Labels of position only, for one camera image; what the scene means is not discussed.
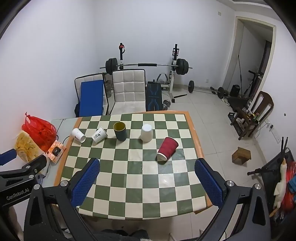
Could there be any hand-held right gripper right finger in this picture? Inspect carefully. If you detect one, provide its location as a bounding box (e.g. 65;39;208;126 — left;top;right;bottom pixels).
194;158;271;241

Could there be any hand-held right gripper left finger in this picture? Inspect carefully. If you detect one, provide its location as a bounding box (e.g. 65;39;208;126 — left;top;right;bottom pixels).
23;158;101;241

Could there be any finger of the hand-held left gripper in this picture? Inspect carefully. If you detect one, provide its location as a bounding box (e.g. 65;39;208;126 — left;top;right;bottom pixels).
0;154;48;180
0;149;17;166

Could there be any white paper cup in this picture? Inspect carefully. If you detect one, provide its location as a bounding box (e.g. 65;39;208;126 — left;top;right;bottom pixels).
71;128;86;143

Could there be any white cup with black print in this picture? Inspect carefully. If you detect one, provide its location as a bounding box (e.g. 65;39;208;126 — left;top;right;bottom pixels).
92;126;108;143

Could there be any red paper cup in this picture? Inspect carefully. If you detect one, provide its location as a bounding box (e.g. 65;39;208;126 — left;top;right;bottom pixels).
157;137;179;161

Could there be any dark green cup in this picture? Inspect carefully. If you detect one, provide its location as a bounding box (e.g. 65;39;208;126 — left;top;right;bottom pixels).
113;121;127;141

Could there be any plain white cup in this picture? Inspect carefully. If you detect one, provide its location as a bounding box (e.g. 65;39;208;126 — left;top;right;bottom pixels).
140;124;153;142

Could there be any yellow plastic bag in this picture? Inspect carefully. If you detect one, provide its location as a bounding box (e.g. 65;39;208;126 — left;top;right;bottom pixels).
15;130;45;163

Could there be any orange watch box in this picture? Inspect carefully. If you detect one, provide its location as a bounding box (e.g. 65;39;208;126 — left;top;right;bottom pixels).
47;141;66;165

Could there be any red plastic bag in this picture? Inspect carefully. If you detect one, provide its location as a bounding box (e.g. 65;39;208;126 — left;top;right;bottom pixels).
22;113;57;152

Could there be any green white checkered tablecloth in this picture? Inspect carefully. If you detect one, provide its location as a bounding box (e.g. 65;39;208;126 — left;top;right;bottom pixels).
54;111;213;220

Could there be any white goose toy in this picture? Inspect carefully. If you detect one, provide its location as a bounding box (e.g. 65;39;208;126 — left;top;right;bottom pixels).
273;159;289;211

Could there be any blue board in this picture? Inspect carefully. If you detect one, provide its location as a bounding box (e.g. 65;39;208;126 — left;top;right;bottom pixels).
79;80;104;117

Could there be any orange net bag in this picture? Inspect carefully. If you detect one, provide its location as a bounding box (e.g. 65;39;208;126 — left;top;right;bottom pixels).
283;162;296;215

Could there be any blue cloth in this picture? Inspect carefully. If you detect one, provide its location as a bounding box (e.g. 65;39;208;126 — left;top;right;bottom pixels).
287;175;296;194

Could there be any black router with antennas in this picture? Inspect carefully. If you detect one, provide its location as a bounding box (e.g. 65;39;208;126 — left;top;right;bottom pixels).
280;136;290;160

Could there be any dark wooden chair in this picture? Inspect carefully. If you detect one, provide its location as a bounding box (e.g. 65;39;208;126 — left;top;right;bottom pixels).
228;91;275;141

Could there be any white padded chair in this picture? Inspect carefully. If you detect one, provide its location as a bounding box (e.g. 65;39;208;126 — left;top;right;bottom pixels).
110;69;147;115
74;73;110;117

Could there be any small barbell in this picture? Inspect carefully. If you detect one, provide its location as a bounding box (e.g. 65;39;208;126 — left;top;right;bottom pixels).
188;80;219;94

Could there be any black kick scooter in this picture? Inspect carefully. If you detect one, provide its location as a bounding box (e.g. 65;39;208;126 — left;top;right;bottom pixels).
243;70;264;99

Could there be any white barbell rack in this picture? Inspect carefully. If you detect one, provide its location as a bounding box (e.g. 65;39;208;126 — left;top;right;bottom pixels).
116;43;183;103

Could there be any barbell with black plates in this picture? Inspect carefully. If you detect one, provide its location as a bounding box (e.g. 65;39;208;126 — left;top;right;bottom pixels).
100;58;193;76

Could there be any black handlebar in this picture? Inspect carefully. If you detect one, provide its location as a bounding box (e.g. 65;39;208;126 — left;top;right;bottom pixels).
247;167;281;176

